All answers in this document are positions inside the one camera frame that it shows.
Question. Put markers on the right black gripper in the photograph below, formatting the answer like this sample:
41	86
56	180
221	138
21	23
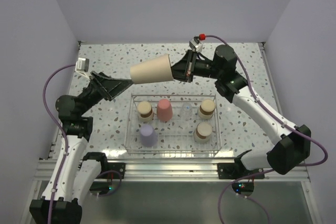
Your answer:
184	70

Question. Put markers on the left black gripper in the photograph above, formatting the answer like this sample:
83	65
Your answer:
108	88

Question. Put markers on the tall beige cup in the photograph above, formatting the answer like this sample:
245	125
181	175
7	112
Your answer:
152	71

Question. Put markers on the red plastic cup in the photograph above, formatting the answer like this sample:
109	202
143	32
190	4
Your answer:
164	110

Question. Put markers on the cream steel cup brown band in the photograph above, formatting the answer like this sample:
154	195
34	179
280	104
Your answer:
206	109

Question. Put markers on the clear glass cup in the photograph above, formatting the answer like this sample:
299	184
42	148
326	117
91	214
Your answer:
186	112

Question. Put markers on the purple plastic cup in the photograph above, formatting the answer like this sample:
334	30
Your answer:
148	136

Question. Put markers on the steel cup back row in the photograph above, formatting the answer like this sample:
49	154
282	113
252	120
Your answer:
202	133

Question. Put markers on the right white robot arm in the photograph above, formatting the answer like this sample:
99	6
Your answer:
291	146

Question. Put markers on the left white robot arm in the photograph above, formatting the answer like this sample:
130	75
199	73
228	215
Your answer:
75	170

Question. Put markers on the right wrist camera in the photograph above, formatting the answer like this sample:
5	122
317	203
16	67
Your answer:
196	44

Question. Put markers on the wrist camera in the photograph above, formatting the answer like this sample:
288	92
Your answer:
82	67
196	44

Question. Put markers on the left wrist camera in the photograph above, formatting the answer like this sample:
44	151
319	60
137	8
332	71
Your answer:
82	67

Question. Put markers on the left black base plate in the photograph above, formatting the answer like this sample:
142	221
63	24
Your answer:
117	167

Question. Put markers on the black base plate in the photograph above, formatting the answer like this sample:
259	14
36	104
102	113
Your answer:
117	167
228	171

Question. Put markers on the aluminium mounting rail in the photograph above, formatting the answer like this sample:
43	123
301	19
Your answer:
175	170

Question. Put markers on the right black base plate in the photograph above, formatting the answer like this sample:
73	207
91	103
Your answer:
228	171

